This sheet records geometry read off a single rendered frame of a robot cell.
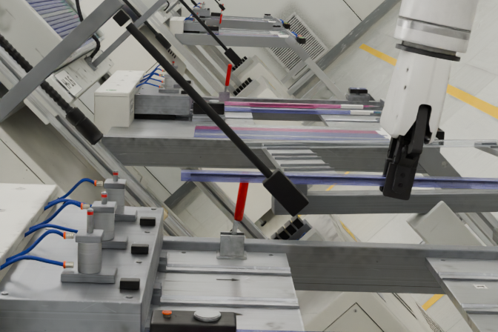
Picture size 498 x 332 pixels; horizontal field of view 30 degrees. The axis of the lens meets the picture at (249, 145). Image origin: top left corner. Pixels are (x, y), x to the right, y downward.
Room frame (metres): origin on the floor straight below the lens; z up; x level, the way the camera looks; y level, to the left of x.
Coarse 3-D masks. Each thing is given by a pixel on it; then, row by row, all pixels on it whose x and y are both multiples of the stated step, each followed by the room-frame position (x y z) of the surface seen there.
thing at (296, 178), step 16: (192, 176) 1.07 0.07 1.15; (208, 176) 1.07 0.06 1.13; (224, 176) 1.07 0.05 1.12; (240, 176) 1.06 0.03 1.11; (256, 176) 1.06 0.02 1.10; (288, 176) 1.06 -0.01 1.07; (304, 176) 1.06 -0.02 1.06; (320, 176) 1.06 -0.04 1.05; (336, 176) 1.06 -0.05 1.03; (352, 176) 1.06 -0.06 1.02; (368, 176) 1.05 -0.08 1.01; (384, 176) 1.06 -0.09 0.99; (416, 176) 1.06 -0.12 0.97; (432, 176) 1.06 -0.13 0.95; (448, 176) 1.06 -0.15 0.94
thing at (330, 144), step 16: (256, 144) 1.49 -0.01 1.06; (272, 144) 1.49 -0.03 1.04; (288, 144) 1.49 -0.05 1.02; (304, 144) 1.48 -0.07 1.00; (320, 144) 1.48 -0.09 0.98; (336, 144) 1.48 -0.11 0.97; (352, 144) 1.48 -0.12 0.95; (368, 144) 1.48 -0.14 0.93; (384, 144) 1.48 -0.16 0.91; (432, 144) 1.48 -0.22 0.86; (448, 144) 1.48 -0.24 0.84; (464, 144) 1.48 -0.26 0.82; (480, 144) 1.48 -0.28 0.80; (496, 144) 1.48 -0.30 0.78
